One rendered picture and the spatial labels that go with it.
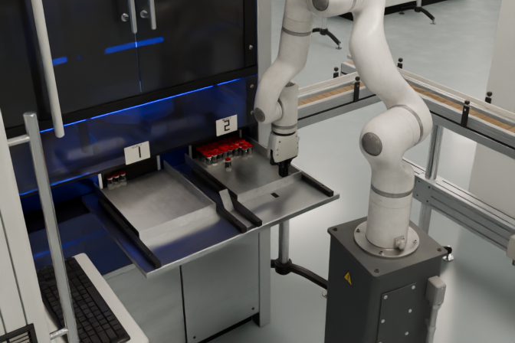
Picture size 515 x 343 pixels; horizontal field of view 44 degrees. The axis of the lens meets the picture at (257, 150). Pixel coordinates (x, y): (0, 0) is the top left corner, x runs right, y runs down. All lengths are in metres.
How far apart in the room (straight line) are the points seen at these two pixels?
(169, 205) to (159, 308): 0.55
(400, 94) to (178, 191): 0.80
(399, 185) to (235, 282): 1.05
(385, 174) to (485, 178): 1.75
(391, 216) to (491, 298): 1.43
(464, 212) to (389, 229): 0.98
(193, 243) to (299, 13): 0.72
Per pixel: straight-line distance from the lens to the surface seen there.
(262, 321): 2.85
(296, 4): 1.81
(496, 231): 2.72
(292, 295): 3.02
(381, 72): 1.69
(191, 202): 2.04
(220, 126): 2.19
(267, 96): 1.89
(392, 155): 1.66
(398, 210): 1.81
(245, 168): 2.21
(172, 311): 2.50
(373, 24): 1.71
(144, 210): 2.03
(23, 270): 1.43
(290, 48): 1.86
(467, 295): 3.16
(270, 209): 2.00
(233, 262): 2.54
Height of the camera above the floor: 1.99
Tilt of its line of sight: 28 degrees down
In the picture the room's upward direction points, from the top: straight up
